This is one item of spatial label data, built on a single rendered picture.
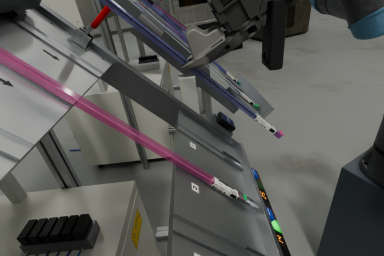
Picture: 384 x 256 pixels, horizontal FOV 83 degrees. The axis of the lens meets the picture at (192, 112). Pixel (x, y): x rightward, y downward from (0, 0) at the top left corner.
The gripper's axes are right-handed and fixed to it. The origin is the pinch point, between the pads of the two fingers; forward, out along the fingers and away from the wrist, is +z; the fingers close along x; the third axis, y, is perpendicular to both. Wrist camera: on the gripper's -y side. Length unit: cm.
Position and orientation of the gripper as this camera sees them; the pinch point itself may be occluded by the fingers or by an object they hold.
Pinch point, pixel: (190, 66)
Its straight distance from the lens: 41.0
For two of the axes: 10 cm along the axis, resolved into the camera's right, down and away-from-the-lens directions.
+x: 0.3, 4.9, -8.7
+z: -8.1, 5.2, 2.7
